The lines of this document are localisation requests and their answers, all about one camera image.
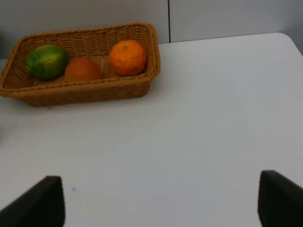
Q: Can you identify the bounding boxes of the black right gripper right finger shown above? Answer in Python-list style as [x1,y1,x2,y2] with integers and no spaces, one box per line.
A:
[258,170,303,227]

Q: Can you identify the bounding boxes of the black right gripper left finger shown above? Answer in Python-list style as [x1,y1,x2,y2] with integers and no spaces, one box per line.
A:
[0,176,65,227]

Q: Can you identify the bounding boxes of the orange mandarin fruit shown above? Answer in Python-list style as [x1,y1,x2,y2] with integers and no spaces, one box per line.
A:
[109,40,147,76]

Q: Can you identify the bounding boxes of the green lime fruit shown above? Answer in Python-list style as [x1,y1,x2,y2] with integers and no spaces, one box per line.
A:
[26,44,70,80]

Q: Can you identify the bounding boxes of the red yellow peach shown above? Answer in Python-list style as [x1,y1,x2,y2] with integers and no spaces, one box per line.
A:
[64,58,102,82]

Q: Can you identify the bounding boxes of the orange wicker basket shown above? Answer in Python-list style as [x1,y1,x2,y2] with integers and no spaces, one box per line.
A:
[0,23,161,107]

